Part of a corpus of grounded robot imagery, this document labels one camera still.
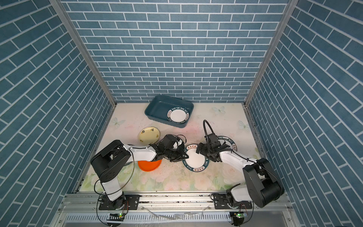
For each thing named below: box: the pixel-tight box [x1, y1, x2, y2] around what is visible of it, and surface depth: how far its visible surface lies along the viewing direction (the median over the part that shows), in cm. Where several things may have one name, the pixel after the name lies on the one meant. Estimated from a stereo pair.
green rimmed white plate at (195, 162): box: [182, 143, 210, 173], surface depth 88 cm
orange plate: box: [137, 159, 163, 172], surface depth 87 cm
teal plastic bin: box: [144, 94, 195, 129], surface depth 117 cm
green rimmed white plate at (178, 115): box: [166, 106, 191, 124], surface depth 114 cm
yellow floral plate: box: [138, 126, 161, 146], surface depth 101 cm
